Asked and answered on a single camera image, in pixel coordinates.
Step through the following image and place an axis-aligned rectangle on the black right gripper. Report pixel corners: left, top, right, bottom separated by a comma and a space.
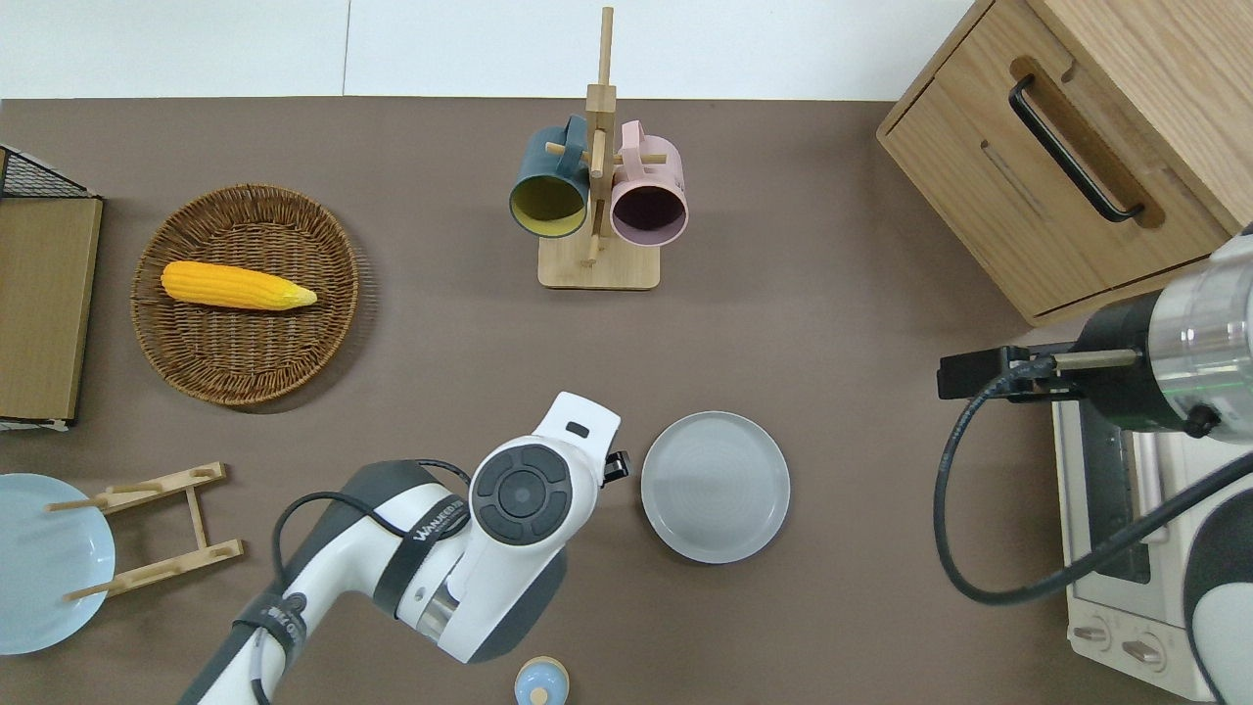
938, 345, 1029, 402

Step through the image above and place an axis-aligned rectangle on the gray round plate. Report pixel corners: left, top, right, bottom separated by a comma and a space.
641, 411, 792, 565

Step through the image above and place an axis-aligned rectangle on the wooden plate stand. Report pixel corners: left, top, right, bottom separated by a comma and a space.
46, 462, 245, 601

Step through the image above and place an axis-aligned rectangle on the light blue plate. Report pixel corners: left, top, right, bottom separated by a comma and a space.
0, 473, 116, 655

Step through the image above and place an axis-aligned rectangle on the wooden drawer cabinet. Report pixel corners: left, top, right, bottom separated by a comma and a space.
876, 0, 1253, 329

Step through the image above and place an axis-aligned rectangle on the wooden mug tree rack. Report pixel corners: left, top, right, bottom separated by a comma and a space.
537, 7, 669, 291

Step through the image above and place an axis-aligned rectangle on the light blue bottle wooden cap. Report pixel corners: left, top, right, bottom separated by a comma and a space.
514, 656, 571, 705

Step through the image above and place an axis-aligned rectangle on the brown table mat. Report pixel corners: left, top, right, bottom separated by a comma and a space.
0, 96, 1253, 705

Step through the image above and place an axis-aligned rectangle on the white toaster oven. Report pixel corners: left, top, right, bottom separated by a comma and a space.
1050, 392, 1253, 704

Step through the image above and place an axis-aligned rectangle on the pink mug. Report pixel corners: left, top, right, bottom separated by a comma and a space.
609, 119, 689, 248

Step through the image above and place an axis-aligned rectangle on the teal mug yellow inside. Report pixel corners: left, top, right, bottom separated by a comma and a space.
508, 115, 593, 239

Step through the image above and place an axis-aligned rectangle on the round wicker basket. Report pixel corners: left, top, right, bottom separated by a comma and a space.
130, 183, 361, 407

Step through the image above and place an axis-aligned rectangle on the yellow corn cob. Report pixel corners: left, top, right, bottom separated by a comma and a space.
161, 260, 318, 312

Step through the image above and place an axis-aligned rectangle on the brown wooden board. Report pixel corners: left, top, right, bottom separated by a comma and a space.
0, 196, 104, 426

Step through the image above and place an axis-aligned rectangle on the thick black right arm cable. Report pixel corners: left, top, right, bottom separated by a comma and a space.
932, 354, 1253, 606

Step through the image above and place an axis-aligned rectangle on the white oven door handle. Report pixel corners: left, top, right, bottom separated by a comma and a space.
1134, 434, 1175, 545

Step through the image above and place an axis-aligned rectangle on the black velcro cable strap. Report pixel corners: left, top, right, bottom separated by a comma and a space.
233, 590, 310, 655
375, 490, 473, 615

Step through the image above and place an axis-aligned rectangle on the black cabinet drawer handle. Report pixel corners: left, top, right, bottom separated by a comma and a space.
1008, 75, 1146, 224

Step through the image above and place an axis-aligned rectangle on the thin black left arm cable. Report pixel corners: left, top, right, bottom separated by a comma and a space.
271, 457, 474, 705

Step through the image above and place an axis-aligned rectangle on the black wire mesh rack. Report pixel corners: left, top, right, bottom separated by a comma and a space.
0, 145, 95, 202

